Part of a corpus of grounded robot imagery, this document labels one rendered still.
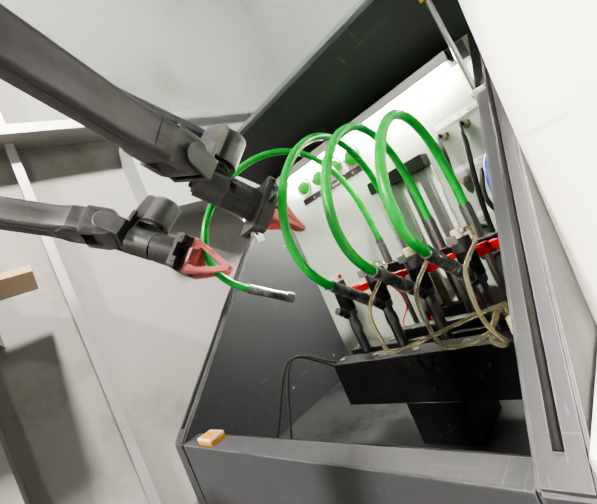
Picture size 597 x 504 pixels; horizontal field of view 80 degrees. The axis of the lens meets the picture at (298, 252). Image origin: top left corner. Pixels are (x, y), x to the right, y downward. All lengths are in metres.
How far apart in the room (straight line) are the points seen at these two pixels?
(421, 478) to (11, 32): 0.56
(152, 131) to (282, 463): 0.47
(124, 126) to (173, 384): 2.22
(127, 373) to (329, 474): 2.14
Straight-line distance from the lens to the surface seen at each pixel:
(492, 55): 0.58
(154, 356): 2.56
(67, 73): 0.48
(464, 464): 0.40
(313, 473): 0.51
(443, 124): 0.84
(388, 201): 0.41
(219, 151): 0.61
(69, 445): 2.55
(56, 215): 0.78
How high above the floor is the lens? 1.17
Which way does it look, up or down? 3 degrees up
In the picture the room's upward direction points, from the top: 24 degrees counter-clockwise
